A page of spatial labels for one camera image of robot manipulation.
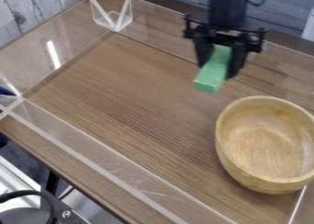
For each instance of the brown wooden bowl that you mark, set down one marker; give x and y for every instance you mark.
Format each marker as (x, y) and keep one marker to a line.
(265, 144)

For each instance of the black table leg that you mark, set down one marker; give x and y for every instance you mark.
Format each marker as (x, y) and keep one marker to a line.
(52, 183)

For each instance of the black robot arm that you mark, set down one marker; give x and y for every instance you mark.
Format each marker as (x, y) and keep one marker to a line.
(225, 29)

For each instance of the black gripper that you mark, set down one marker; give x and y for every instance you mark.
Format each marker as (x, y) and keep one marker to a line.
(225, 28)

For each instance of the green rectangular block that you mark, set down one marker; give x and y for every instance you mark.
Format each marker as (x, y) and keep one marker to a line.
(213, 73)

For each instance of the metal bracket with screw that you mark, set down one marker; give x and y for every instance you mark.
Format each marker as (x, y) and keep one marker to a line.
(66, 215)

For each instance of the clear acrylic enclosure wall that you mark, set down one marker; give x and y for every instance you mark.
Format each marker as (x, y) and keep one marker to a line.
(107, 111)

